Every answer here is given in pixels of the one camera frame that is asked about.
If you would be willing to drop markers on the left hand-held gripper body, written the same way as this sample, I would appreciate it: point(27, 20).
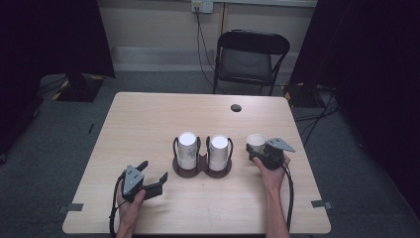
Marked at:
point(132, 180)

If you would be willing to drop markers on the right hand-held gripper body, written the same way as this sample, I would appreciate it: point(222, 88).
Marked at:
point(274, 158)

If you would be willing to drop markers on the white disposable paper cup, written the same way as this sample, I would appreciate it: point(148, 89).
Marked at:
point(256, 141)

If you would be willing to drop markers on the stack of white paper cups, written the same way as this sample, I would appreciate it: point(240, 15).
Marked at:
point(187, 148)
point(219, 150)

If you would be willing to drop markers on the brown cup holder black rods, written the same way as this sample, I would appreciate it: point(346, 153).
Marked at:
point(202, 170)

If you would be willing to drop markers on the person's right hand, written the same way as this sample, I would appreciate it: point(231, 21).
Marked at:
point(274, 180)

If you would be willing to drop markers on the person's left hand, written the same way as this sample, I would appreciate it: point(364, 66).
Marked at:
point(129, 211)

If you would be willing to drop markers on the grey tape strip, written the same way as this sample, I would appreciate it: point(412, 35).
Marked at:
point(321, 204)
point(71, 207)

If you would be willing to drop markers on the black stand base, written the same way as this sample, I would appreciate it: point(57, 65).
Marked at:
point(79, 88)
point(303, 95)

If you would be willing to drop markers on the black folding chair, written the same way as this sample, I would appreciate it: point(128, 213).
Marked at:
point(252, 43)

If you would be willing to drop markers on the dark curtain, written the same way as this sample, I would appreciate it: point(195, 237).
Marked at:
point(369, 66)
point(49, 39)

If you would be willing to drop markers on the white wall socket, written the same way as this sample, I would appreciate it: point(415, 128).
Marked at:
point(202, 6)

